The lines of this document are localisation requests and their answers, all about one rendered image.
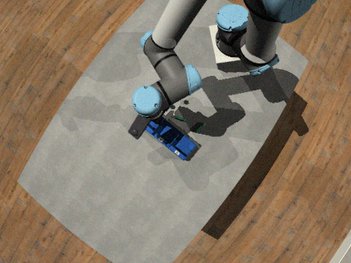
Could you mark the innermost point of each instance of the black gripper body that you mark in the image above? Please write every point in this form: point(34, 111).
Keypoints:
point(159, 118)

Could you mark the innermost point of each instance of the blue rack of bins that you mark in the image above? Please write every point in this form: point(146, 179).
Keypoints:
point(166, 133)

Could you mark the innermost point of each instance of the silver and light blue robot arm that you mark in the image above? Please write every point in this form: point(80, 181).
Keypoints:
point(257, 51)

